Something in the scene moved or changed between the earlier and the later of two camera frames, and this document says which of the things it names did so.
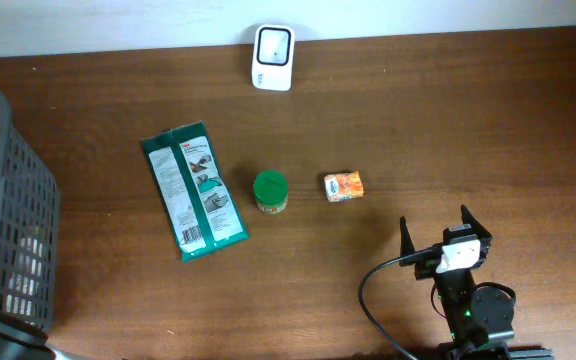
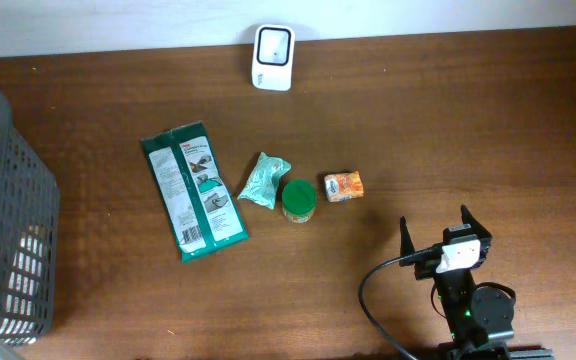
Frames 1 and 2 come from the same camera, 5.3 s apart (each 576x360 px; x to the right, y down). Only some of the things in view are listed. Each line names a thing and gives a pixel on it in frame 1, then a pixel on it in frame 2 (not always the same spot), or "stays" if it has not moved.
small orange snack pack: [343, 186] stays
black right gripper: [484, 234] stays
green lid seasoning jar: [271, 189] to [298, 200]
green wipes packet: [199, 201] stays
